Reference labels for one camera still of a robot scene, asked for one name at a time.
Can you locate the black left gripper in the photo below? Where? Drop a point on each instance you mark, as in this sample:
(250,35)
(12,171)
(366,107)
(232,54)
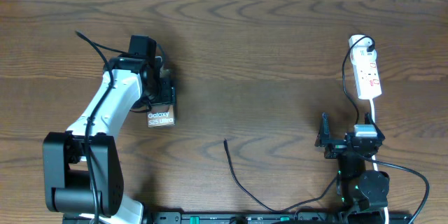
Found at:
(169,96)

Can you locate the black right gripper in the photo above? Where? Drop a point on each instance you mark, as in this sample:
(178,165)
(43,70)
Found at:
(324,134)

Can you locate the gold Galaxy smartphone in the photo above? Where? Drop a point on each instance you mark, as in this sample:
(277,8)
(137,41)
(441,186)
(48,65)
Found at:
(161,116)

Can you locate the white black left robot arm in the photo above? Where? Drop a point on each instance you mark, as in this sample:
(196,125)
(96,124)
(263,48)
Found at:
(83,178)

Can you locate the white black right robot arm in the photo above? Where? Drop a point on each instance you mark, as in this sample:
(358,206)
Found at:
(362,189)

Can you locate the white power strip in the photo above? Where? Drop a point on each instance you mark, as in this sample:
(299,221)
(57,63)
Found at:
(363,57)

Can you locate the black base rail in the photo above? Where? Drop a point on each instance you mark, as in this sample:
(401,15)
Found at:
(306,216)

